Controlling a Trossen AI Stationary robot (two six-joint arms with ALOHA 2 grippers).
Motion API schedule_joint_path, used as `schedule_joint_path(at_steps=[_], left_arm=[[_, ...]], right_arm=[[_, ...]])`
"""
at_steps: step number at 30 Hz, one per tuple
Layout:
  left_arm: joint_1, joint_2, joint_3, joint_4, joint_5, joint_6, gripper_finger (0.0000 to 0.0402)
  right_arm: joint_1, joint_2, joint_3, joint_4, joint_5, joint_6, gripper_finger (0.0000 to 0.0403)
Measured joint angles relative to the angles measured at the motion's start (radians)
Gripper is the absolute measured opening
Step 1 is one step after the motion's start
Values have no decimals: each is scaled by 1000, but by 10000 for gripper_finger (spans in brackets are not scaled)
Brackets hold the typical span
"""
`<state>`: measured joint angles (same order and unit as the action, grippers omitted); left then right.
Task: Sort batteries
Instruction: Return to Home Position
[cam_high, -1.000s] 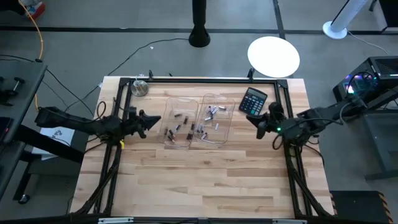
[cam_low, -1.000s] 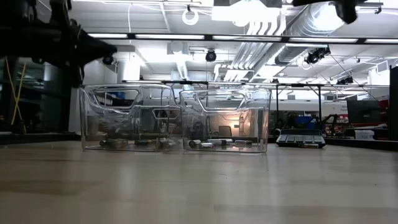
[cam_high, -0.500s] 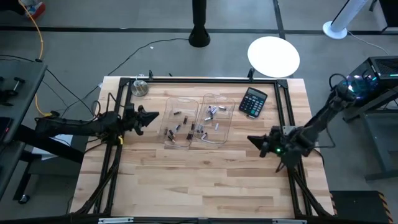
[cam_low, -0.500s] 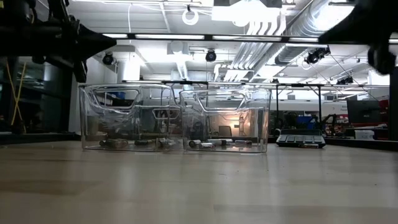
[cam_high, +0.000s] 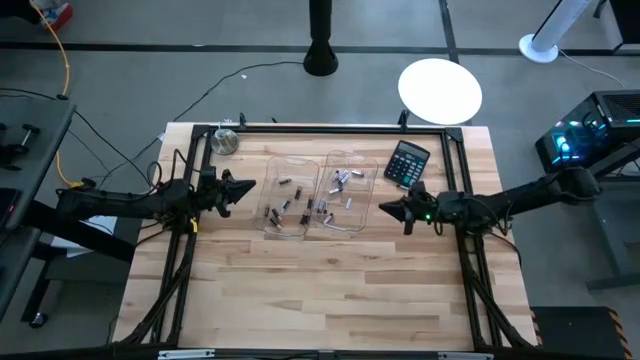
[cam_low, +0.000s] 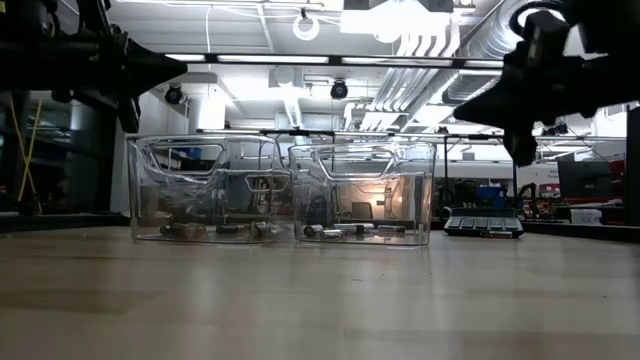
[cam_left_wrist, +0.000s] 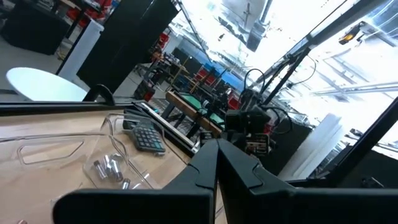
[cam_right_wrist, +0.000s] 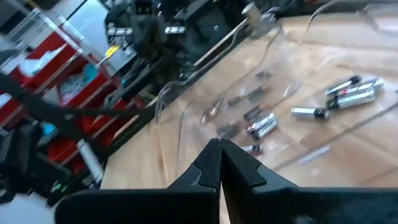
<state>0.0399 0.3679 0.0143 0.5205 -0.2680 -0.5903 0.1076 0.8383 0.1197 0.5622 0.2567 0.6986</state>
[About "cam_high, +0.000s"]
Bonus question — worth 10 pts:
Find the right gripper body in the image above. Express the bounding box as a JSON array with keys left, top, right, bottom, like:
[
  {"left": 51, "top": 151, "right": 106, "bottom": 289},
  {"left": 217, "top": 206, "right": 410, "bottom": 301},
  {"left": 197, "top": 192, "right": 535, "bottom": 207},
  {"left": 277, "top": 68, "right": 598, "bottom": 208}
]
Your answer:
[{"left": 402, "top": 180, "right": 441, "bottom": 236}]

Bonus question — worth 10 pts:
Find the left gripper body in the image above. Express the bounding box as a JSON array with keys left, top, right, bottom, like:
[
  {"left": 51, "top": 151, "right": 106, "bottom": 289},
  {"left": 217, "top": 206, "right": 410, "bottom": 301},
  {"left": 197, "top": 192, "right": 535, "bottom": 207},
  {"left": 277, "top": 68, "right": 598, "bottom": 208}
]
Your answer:
[{"left": 197, "top": 167, "right": 234, "bottom": 219}]

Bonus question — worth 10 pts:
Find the clear plastic bin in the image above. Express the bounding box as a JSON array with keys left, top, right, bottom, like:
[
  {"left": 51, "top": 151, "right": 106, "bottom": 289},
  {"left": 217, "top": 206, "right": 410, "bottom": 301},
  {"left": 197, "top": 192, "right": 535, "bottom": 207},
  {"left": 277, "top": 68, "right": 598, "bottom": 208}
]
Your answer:
[
  {"left": 310, "top": 149, "right": 380, "bottom": 234},
  {"left": 255, "top": 154, "right": 321, "bottom": 241}
]

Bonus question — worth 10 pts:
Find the black desk calculator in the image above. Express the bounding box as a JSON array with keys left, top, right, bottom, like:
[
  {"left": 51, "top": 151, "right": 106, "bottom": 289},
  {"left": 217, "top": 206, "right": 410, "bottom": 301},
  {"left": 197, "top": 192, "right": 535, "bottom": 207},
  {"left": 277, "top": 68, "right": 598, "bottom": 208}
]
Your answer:
[{"left": 383, "top": 140, "right": 431, "bottom": 192}]

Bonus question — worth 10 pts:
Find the white round stool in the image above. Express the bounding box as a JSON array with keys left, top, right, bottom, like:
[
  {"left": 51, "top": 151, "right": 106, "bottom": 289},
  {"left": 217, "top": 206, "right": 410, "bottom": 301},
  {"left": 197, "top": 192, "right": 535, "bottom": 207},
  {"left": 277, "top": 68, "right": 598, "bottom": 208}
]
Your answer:
[{"left": 398, "top": 58, "right": 484, "bottom": 126}]

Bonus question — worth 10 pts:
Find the white sheet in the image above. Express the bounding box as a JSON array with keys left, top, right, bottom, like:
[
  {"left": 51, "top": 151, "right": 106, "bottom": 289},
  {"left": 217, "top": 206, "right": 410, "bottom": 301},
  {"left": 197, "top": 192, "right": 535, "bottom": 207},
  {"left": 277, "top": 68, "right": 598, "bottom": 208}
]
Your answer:
[{"left": 49, "top": 214, "right": 119, "bottom": 257}]

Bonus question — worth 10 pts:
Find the black pole with base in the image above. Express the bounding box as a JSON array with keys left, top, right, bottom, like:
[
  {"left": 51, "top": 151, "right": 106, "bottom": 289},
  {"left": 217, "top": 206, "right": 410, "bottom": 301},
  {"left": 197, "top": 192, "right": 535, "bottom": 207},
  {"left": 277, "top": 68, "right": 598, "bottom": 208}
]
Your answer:
[{"left": 303, "top": 0, "right": 340, "bottom": 78}]

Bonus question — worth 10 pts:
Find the black lit computer tower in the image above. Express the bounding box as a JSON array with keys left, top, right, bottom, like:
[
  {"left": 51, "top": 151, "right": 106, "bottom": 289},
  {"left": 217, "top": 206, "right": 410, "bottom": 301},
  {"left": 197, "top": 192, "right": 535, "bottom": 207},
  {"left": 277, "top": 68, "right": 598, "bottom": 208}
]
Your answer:
[{"left": 534, "top": 89, "right": 640, "bottom": 176}]

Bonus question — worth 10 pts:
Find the grey side table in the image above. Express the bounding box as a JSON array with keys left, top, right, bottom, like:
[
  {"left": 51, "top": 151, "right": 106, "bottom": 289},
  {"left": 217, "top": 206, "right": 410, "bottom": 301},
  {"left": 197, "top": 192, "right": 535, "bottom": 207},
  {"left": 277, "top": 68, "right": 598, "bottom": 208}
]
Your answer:
[{"left": 0, "top": 97, "right": 76, "bottom": 321}]

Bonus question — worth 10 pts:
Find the grey desk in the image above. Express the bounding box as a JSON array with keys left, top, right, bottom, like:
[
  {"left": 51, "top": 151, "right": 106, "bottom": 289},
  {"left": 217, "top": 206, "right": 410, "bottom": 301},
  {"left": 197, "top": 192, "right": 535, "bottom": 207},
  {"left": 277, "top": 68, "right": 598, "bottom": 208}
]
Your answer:
[{"left": 549, "top": 172, "right": 640, "bottom": 291}]

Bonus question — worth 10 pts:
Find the white tower fan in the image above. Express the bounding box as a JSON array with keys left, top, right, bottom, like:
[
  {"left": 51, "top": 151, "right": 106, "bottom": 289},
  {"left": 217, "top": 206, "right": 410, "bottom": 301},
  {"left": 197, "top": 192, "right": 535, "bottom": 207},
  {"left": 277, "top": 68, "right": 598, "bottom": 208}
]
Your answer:
[{"left": 518, "top": 0, "right": 594, "bottom": 64}]

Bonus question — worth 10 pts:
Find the black clamp tool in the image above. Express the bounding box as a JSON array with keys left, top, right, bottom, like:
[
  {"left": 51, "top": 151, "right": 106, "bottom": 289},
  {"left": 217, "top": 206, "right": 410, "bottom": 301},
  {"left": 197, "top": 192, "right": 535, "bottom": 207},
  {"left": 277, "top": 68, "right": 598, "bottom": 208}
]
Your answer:
[{"left": 0, "top": 123, "right": 41, "bottom": 172}]

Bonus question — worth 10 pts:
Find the black box yellow-striped edge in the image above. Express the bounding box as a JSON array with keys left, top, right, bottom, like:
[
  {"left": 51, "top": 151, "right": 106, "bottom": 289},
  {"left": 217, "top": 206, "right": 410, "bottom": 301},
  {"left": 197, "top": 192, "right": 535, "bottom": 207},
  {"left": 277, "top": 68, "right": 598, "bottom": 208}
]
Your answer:
[{"left": 529, "top": 305, "right": 634, "bottom": 360}]

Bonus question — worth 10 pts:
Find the red and white object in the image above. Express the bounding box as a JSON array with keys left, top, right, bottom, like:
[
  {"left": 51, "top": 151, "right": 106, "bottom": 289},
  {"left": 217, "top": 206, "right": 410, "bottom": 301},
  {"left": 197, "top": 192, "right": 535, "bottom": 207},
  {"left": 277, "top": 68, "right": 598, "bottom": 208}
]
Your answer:
[{"left": 29, "top": 0, "right": 74, "bottom": 32}]

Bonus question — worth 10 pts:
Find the black floor cable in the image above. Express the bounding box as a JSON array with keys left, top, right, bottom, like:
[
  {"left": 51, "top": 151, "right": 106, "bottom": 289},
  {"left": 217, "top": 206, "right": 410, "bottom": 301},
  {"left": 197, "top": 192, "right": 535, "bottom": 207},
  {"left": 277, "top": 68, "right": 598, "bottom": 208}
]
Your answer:
[{"left": 64, "top": 60, "right": 305, "bottom": 191}]

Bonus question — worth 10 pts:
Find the black cable bundle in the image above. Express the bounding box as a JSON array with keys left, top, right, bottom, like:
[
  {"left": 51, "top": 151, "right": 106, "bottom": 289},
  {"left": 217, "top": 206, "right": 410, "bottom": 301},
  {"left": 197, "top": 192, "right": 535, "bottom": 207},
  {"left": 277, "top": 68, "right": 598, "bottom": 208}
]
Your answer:
[
  {"left": 457, "top": 234, "right": 534, "bottom": 349},
  {"left": 119, "top": 234, "right": 194, "bottom": 346}
]

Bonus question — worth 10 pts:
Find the white metal bracket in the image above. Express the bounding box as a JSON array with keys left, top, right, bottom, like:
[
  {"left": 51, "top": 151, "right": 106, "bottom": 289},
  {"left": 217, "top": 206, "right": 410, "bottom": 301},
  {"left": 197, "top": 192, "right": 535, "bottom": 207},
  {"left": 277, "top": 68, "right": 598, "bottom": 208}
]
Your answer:
[
  {"left": 158, "top": 348, "right": 216, "bottom": 360},
  {"left": 437, "top": 351, "right": 495, "bottom": 360}
]

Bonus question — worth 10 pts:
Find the yellow floor cable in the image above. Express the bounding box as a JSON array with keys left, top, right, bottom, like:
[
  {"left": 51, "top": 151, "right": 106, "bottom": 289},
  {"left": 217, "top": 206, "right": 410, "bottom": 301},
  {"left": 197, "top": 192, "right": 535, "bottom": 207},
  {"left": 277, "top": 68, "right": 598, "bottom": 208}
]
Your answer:
[{"left": 29, "top": 0, "right": 85, "bottom": 190}]

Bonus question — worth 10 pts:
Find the white floor cable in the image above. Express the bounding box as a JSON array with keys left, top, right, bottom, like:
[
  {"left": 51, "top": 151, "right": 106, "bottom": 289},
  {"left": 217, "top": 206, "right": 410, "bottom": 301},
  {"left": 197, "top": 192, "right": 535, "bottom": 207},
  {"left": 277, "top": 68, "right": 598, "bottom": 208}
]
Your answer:
[{"left": 557, "top": 48, "right": 626, "bottom": 89}]

